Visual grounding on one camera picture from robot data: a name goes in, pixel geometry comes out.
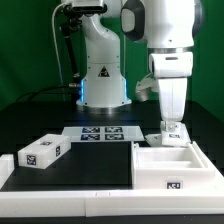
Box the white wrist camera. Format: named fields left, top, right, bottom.
left=135, top=73, right=158, bottom=102

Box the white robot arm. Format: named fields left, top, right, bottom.
left=61, top=0, right=203, bottom=132

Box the white fiducial marker sheet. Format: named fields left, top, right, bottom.
left=62, top=126, right=144, bottom=142

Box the white cabinet top block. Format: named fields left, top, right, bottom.
left=18, top=134, right=71, bottom=169

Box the white hanging cable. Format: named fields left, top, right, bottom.
left=50, top=2, right=72, bottom=102

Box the white table border rail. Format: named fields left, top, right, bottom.
left=0, top=168, right=224, bottom=218

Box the black cable on table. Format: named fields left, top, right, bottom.
left=15, top=83, right=83, bottom=103

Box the white cabinet body frame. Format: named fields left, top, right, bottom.
left=131, top=142, right=215, bottom=189

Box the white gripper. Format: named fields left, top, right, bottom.
left=149, top=52, right=193, bottom=131

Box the white left corner rail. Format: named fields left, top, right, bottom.
left=0, top=154, right=14, bottom=189

